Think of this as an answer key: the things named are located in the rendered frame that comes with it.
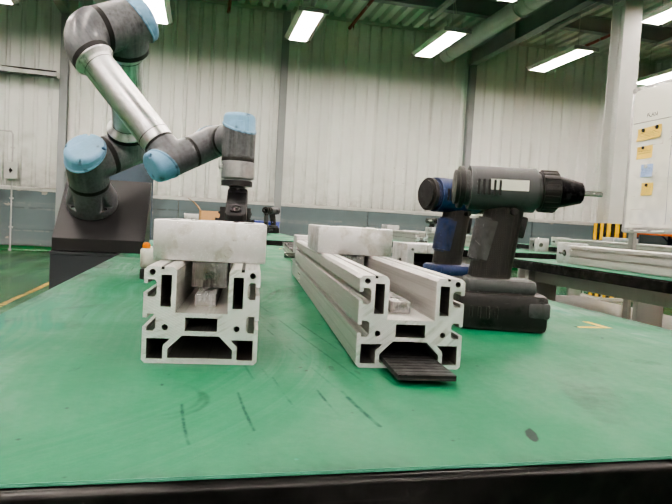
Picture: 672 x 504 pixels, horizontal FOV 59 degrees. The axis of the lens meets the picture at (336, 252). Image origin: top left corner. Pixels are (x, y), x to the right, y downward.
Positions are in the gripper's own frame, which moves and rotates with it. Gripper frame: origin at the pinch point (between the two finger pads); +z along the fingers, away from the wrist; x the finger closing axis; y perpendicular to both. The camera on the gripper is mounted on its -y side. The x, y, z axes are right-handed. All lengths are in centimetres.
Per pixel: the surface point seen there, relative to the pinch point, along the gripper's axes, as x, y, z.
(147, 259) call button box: 15.5, -19.9, -2.7
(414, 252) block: -37.6, -18.0, -6.5
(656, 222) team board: -265, 216, -23
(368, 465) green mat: -11, -105, 1
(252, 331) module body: -5, -83, -2
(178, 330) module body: 2, -84, -2
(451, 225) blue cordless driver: -38, -37, -12
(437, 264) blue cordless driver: -36, -38, -6
